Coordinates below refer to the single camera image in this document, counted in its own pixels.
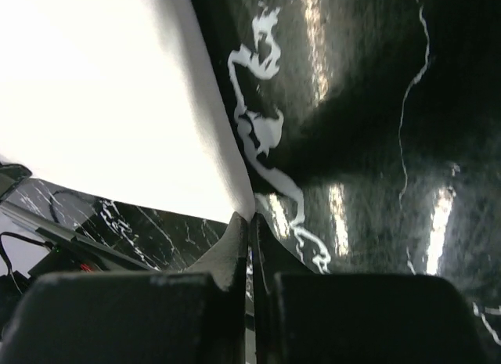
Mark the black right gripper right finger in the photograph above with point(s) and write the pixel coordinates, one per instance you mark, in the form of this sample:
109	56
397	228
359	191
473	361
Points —
304	317

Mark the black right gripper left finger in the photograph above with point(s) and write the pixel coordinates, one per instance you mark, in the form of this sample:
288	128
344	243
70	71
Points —
195	316

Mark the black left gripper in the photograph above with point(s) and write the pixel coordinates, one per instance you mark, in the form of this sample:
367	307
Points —
11	177

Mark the white Coca-Cola print t-shirt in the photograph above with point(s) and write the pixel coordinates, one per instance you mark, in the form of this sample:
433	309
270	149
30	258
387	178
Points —
118	99

